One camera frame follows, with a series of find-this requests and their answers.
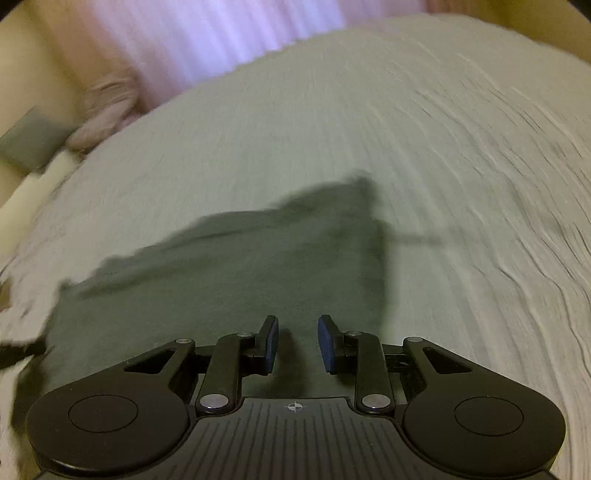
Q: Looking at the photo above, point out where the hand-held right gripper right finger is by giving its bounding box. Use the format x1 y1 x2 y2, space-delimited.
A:
317 314 472 414

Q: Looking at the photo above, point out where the pink drape curtain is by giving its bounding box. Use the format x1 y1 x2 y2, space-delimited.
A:
416 0 490 19

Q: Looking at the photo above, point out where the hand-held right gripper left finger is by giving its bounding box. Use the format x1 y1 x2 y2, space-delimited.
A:
124 315 280 415

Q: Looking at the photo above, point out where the grey cushion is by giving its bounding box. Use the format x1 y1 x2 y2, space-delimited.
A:
0 105 71 175

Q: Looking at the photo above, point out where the pink pillow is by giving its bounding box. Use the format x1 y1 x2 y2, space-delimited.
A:
67 76 145 151

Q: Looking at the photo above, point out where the bed with striped bedspread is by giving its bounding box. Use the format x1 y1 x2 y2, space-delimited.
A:
0 11 591 480

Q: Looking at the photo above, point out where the grey T-shirt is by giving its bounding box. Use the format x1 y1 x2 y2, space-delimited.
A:
11 171 444 439

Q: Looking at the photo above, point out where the sheer white curtain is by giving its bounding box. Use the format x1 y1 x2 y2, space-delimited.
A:
88 0 356 112

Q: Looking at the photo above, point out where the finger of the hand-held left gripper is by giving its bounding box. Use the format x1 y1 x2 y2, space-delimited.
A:
0 333 48 371

